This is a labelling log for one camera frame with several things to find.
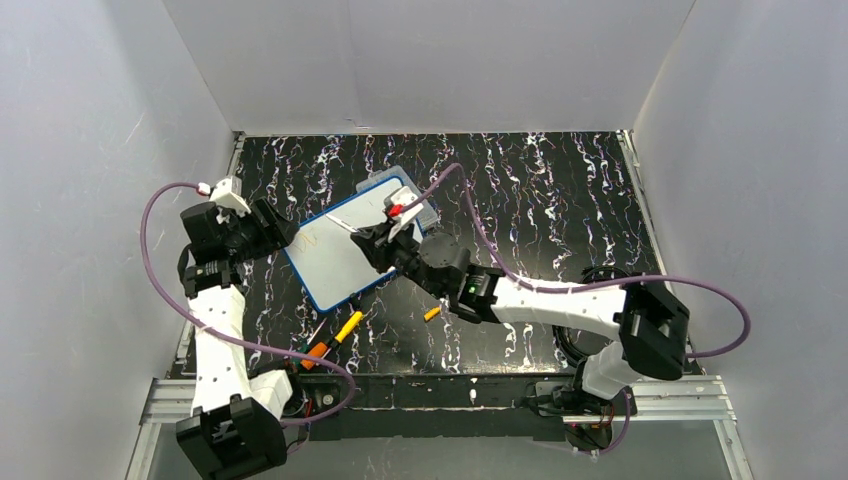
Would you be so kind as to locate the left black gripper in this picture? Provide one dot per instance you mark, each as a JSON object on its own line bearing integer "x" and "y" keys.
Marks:
{"x": 258, "y": 225}

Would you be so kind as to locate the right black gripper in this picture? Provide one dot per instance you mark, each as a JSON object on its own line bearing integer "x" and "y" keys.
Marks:
{"x": 387, "y": 244}

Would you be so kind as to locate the white marker pen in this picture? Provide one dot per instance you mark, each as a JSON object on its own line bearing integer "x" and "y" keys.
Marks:
{"x": 341, "y": 223}

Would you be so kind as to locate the blue-framed whiteboard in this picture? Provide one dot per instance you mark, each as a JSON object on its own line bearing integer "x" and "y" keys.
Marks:
{"x": 328, "y": 264}

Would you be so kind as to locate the yellow marker cap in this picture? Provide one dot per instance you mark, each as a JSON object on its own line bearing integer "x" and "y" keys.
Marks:
{"x": 431, "y": 314}

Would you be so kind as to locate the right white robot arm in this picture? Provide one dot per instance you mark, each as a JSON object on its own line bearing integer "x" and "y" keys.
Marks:
{"x": 644, "y": 322}

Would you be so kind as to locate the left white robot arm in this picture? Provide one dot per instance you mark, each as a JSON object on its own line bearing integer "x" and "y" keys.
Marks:
{"x": 234, "y": 429}

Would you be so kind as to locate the clear plastic organizer box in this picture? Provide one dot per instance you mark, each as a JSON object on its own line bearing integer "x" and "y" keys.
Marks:
{"x": 427, "y": 217}

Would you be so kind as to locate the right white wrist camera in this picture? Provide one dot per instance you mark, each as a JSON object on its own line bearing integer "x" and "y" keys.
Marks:
{"x": 402, "y": 207}

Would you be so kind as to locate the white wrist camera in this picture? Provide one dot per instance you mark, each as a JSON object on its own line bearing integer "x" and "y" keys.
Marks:
{"x": 402, "y": 207}
{"x": 226, "y": 193}

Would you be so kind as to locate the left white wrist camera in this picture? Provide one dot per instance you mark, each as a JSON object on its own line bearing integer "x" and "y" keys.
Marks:
{"x": 226, "y": 193}

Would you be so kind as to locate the yellow-handled screwdriver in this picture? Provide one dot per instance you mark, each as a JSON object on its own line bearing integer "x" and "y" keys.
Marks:
{"x": 353, "y": 321}

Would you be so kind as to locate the orange-handled screwdriver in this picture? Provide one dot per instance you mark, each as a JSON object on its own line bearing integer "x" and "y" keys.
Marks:
{"x": 321, "y": 348}

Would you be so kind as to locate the green-handled screwdriver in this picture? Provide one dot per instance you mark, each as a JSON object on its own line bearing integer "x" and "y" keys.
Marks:
{"x": 308, "y": 342}

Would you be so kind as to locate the aluminium frame rail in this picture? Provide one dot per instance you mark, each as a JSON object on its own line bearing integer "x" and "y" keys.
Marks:
{"x": 691, "y": 398}

